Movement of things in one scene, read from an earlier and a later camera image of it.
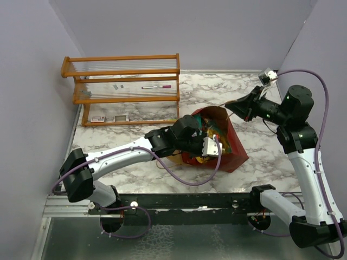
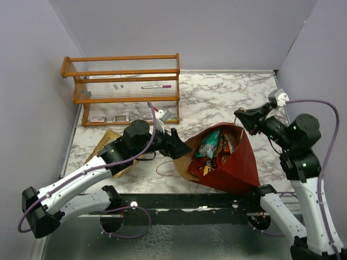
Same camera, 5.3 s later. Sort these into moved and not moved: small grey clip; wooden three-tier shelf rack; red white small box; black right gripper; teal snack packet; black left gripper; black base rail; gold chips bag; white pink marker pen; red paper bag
Moved: gold chips bag; black left gripper; black right gripper; red paper bag; teal snack packet
Not moved: white pink marker pen; red white small box; black base rail; small grey clip; wooden three-tier shelf rack
